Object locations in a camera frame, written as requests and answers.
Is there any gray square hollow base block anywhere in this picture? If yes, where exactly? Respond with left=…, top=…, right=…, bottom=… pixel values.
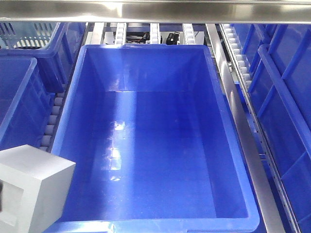
left=0, top=145, right=76, bottom=233

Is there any large blue target bin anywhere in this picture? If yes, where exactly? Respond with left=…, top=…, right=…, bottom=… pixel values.
left=48, top=45, right=260, bottom=233

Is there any blue bin left neighbour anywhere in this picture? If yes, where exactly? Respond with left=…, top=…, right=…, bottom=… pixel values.
left=0, top=55, right=53, bottom=151

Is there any blue bin neighbour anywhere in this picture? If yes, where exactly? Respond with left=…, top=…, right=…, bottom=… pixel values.
left=247, top=43, right=311, bottom=233
left=0, top=55, right=53, bottom=151

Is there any blue bin right neighbour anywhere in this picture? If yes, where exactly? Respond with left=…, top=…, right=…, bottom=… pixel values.
left=247, top=43, right=311, bottom=233

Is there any steel upper shelf beam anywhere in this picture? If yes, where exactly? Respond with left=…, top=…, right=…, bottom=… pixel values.
left=0, top=0, right=311, bottom=24

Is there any white roller conveyor track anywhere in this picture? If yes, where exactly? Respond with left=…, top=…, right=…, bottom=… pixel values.
left=39, top=84, right=68, bottom=152

